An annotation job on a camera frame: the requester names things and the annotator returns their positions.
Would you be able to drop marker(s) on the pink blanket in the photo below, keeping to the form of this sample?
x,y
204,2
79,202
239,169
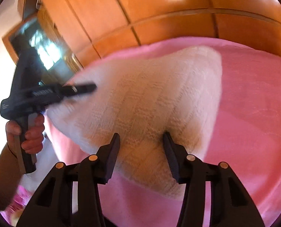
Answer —
x,y
249,123

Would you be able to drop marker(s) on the white cloth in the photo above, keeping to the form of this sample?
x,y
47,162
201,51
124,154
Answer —
x,y
40,167

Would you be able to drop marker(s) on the person's left hand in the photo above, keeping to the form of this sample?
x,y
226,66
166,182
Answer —
x,y
34,137

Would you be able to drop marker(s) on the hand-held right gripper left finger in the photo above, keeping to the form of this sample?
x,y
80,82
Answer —
x,y
113,157

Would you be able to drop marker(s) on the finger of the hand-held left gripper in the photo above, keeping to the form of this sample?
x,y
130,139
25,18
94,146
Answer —
x,y
80,89

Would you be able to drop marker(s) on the pink printed cloth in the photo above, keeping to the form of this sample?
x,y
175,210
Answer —
x,y
19,201

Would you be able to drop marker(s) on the wooden wardrobe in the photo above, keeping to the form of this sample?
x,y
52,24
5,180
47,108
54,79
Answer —
x,y
154,11

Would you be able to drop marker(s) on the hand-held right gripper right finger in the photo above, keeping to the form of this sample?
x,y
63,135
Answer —
x,y
172,158

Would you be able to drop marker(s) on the wood framed mirror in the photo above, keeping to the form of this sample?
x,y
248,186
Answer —
x,y
44,49

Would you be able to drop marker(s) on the person's left forearm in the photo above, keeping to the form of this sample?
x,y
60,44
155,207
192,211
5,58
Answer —
x,y
0,175

